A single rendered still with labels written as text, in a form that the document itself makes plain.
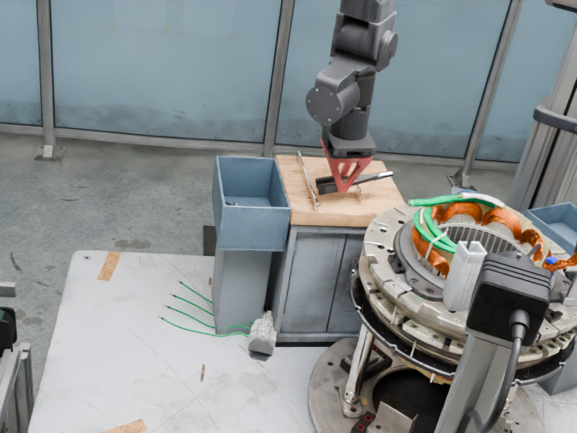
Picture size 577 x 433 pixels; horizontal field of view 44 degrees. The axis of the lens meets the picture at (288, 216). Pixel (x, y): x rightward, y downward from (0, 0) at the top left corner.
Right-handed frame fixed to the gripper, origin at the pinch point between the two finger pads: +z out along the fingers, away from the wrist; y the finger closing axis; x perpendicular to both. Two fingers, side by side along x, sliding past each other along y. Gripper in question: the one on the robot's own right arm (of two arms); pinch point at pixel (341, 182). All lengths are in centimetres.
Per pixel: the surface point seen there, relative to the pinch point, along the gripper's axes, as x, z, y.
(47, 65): -72, 68, -206
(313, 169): -2.2, 3.4, -9.7
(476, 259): 8.5, -8.3, 31.6
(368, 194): 5.7, 3.6, -1.7
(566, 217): 42.9, 8.7, -0.3
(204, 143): -6, 103, -200
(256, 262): -13.1, 14.8, 1.2
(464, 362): -9, -25, 64
